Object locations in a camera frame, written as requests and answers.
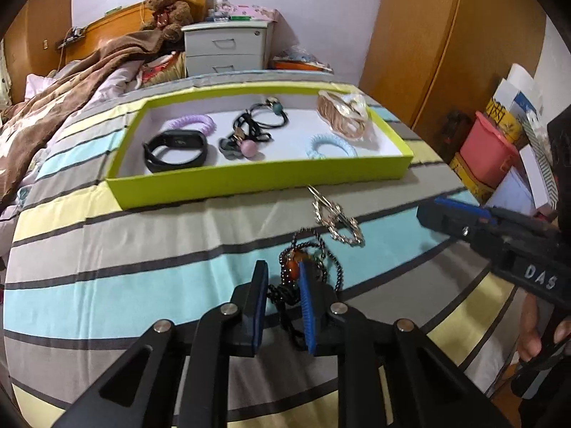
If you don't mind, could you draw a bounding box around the brown fleece blanket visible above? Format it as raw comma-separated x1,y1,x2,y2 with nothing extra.
0,30,179,206

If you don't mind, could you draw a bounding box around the brown teddy bear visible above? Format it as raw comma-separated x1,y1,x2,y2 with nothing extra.
140,0,193,43

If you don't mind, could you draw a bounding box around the person's right hand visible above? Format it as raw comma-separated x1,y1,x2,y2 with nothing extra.
517,295,554,362

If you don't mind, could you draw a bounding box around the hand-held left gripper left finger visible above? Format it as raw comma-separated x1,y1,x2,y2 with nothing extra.
52,260,269,428

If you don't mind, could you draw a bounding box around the green-rimmed white box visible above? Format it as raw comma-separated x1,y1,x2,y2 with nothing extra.
106,82,415,210

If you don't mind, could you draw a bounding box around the black beaded necklace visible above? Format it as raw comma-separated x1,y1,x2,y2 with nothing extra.
267,227,344,348

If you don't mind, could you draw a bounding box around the amber hair claw clip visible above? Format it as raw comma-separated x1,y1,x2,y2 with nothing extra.
317,90,372,140

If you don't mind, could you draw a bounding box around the purple spiral hair tie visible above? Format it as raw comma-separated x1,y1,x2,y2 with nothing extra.
164,113,215,135

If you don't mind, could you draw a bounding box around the pink plastic bucket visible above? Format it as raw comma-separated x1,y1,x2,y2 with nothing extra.
459,111,522,188

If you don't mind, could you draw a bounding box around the blue spiral hair tie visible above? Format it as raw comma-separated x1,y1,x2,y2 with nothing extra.
306,133,358,159

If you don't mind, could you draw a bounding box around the black smart band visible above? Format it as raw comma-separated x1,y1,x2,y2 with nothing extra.
142,129,208,174

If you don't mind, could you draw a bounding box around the power strip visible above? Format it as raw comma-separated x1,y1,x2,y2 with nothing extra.
57,27,87,47

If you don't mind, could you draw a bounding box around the yellow patterned tin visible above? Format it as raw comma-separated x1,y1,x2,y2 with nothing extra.
486,97,525,141

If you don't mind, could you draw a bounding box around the pile of white cartons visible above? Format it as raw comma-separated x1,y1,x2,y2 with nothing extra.
484,63,558,217

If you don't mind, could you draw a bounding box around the black hair tie teal bead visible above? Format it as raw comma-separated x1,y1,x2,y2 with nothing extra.
249,97,290,128

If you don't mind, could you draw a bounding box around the cluster of small bottles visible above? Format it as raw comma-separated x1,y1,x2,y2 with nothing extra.
206,0,233,22

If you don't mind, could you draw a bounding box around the pink patterned box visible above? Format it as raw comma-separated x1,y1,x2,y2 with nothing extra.
229,4,281,22

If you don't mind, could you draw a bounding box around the wooden cabinet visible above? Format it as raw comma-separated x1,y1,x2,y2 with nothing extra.
4,0,74,103

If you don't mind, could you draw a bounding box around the grey hair tie pink bead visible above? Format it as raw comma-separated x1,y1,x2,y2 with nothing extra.
218,137,265,161

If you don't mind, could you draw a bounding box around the dark brown bag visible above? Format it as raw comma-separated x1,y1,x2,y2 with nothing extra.
441,109,474,150

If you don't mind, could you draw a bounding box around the clear plastic bag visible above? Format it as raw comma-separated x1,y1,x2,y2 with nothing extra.
273,45,333,70

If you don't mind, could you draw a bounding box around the red and white cloth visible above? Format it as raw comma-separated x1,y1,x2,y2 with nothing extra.
138,51,186,85

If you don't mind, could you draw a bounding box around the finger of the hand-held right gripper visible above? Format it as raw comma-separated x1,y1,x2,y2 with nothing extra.
416,204,494,253
434,197,498,224

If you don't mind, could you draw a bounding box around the wooden headboard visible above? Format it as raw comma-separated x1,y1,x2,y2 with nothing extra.
58,0,210,61

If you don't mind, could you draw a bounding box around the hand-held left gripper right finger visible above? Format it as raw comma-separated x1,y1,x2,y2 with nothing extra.
298,261,514,428

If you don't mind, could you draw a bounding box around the orange plastic basin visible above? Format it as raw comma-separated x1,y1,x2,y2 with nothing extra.
273,60,333,73

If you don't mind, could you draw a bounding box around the black hair tie gold charm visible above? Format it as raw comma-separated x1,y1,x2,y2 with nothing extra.
229,111,274,143

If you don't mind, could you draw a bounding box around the wooden wardrobe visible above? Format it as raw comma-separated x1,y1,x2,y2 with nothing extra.
357,0,547,161

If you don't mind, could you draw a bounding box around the floral cardboard box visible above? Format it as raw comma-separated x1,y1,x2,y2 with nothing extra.
448,152,496,206

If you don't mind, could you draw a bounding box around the white drawer nightstand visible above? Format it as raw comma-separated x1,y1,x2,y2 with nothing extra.
181,19,274,77

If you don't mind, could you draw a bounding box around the silver chain bracelet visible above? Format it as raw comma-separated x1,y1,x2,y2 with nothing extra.
307,185,365,247

